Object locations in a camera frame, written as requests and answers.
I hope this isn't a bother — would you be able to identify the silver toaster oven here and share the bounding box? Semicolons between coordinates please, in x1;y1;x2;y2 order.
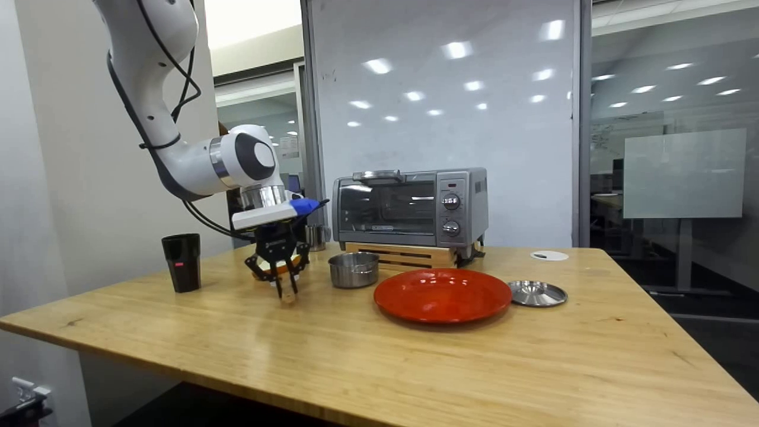
332;167;490;269

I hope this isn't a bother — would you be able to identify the red plate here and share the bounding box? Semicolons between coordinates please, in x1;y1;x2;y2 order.
370;267;515;329

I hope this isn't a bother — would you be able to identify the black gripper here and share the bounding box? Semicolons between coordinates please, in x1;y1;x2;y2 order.
242;218;310;301

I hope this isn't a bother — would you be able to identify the small steel lid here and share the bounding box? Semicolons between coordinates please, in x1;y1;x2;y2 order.
508;279;570;312

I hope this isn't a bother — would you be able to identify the wall whiteboard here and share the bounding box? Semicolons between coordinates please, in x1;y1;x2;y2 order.
622;126;750;221

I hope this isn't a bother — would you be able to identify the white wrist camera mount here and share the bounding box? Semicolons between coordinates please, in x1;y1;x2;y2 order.
230;194;332;234

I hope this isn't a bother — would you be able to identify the wooden slatted trivet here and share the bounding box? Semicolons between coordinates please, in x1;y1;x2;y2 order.
347;243;459;273

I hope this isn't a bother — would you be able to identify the small steel pot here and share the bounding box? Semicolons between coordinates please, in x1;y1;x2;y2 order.
327;253;382;293

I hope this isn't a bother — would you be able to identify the black clamp stand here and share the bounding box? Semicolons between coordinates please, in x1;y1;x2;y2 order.
0;376;54;427

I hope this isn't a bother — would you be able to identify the grey partition post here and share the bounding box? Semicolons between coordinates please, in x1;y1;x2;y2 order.
571;0;595;250

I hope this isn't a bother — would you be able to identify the black plastic tumbler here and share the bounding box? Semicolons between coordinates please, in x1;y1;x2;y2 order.
159;234;204;294

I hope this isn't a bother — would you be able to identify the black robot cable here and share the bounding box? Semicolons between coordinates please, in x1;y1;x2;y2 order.
104;0;263;243

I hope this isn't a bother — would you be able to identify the wooden spatula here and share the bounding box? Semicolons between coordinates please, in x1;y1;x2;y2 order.
270;269;304;312

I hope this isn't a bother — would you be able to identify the slice of white bread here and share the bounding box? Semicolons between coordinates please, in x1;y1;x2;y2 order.
247;250;310;281

